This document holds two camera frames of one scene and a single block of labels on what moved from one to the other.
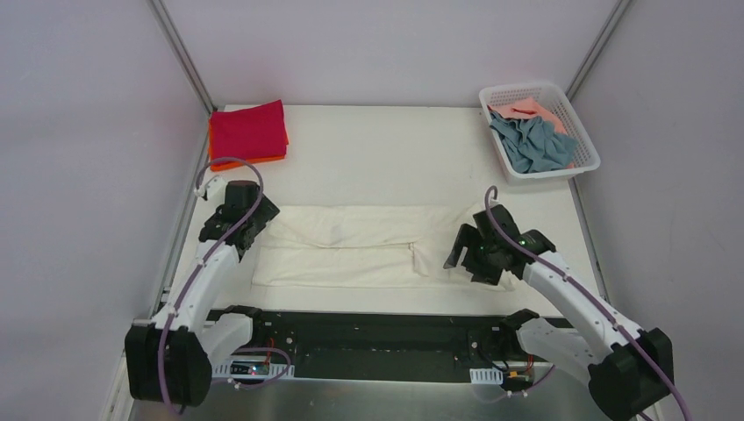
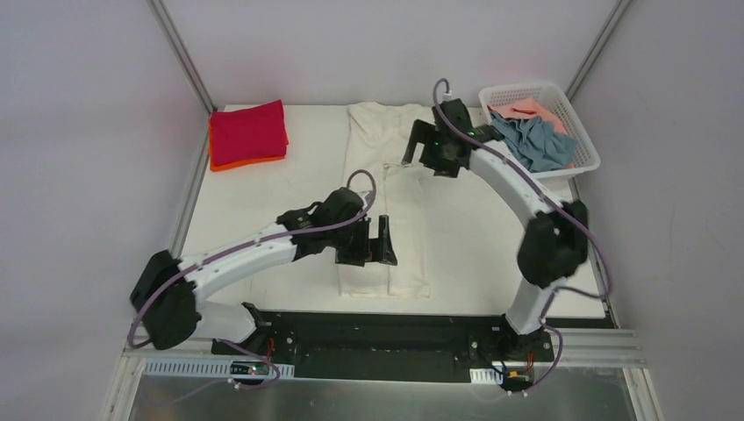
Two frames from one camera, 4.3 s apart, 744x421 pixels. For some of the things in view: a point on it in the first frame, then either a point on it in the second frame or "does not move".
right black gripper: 472,255 -> 425,142
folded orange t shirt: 228,164 does not move
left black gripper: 250,231 -> 361,253
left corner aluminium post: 182,54 does not move
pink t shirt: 528,108 does not move
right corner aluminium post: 597,47 does not move
